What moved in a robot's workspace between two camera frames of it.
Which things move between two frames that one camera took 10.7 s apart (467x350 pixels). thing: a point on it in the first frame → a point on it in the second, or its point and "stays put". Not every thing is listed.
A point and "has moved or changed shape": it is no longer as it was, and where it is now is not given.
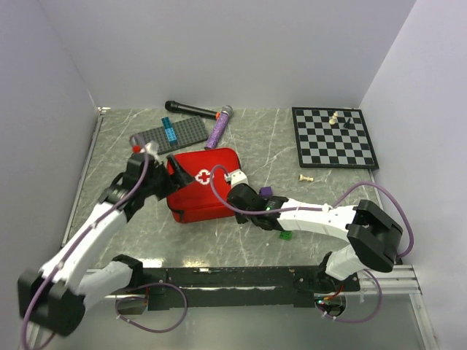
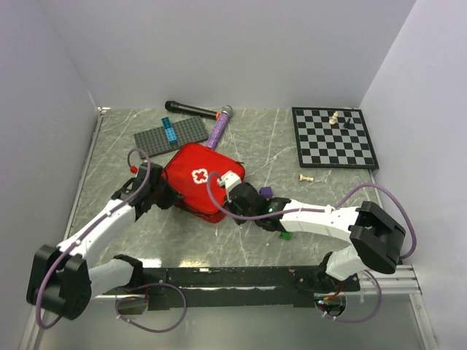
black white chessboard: (321, 144) stays put
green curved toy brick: (286, 235) stays put
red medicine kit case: (197, 202) has moved or changed shape
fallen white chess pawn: (301, 177) stays put
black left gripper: (181, 176) → (171, 197)
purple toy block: (265, 192) stays put
